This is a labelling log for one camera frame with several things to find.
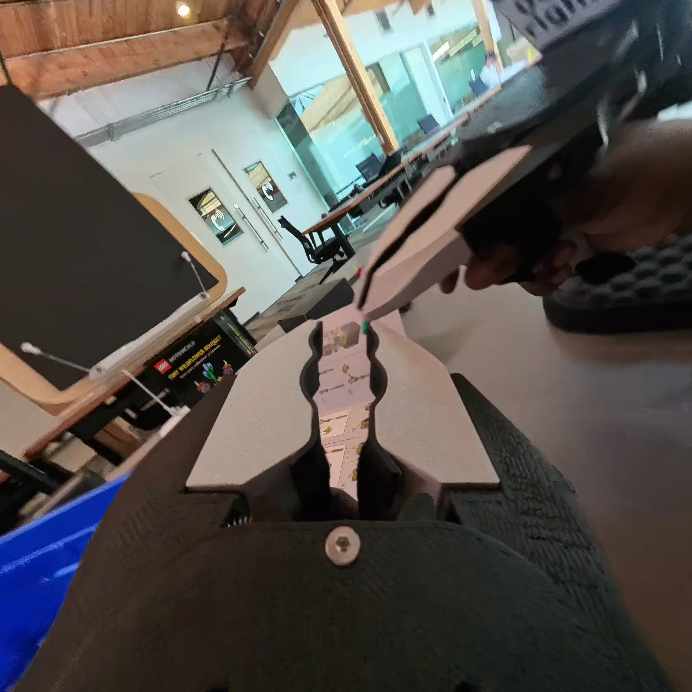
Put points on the black office chair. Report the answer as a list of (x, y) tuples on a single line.
[(370, 168), (314, 247)]

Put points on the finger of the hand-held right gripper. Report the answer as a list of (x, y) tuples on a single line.
[(443, 205), (416, 276)]

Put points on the black wrist rest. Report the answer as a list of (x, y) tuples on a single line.
[(627, 297)]

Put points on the flat black box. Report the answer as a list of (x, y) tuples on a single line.
[(319, 308)]

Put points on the black product box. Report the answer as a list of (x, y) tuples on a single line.
[(200, 368)]

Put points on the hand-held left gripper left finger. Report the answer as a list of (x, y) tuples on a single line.
[(254, 427)]

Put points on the instruction booklet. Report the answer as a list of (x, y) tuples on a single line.
[(346, 389)]

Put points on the blue storage bin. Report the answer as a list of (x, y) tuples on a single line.
[(43, 584)]

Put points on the grey desk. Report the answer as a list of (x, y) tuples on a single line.
[(584, 411)]

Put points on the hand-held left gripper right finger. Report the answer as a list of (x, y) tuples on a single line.
[(433, 427)]

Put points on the wooden background desk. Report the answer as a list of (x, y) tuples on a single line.
[(368, 200)]

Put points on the person's right hand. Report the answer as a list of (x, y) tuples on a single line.
[(649, 195)]

